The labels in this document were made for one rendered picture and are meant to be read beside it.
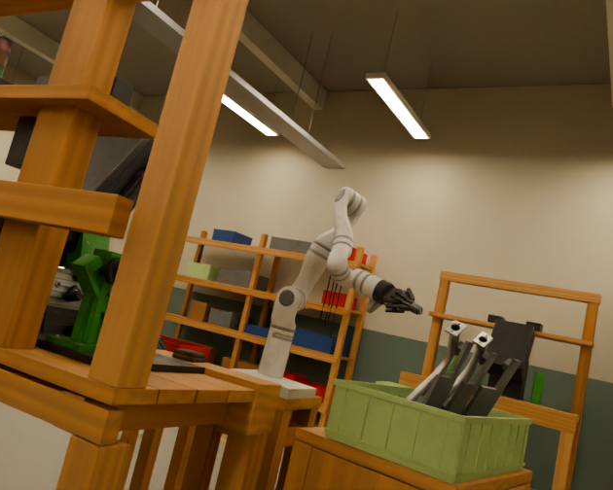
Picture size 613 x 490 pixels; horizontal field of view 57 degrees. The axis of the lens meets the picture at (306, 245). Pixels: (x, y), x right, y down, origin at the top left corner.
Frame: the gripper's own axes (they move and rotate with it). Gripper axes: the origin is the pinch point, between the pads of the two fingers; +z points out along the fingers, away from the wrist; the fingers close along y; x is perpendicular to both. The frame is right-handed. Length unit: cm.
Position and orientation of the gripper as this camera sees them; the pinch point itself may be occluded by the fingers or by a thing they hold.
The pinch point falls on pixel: (416, 309)
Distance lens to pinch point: 174.9
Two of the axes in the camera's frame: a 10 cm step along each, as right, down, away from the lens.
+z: 7.2, 3.6, -5.9
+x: 0.1, 8.5, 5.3
